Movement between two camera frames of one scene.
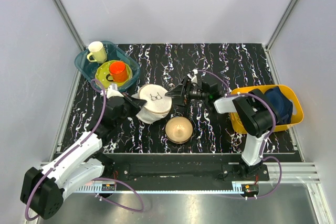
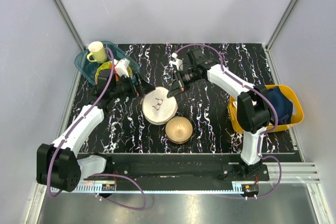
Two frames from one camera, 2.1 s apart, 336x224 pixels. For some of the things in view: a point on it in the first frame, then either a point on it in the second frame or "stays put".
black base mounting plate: (184, 168) stays put
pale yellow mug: (98, 53) stays put
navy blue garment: (283, 105) stays put
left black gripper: (136, 102) → (142, 88)
